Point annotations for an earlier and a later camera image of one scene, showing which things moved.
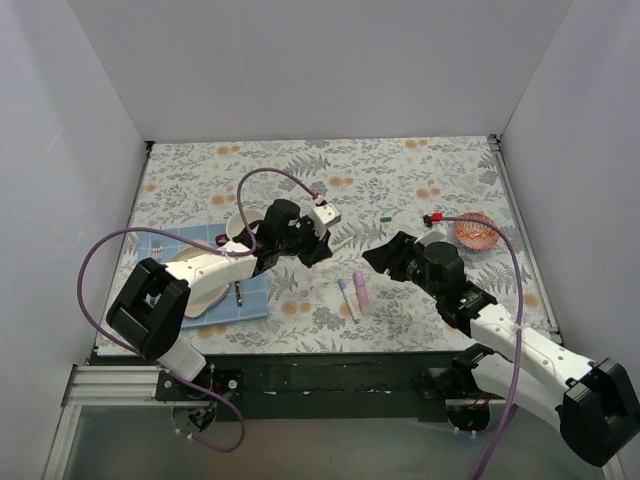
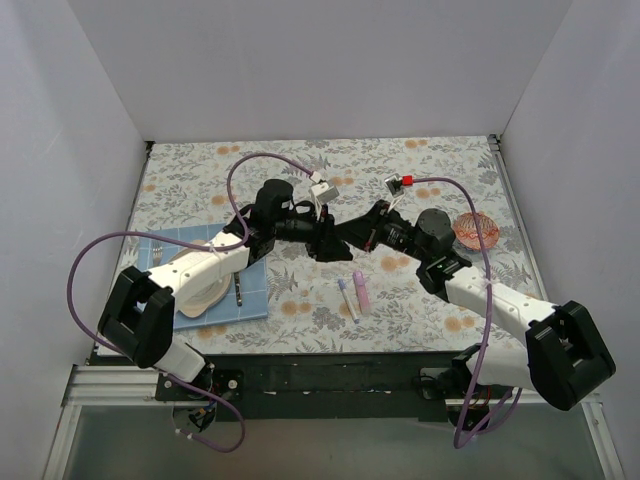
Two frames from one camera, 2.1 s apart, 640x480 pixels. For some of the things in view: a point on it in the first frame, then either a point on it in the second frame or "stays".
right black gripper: (397, 257) to (376, 225)
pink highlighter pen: (364, 302) stays
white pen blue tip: (342, 286) stays
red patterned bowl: (475, 235) stays
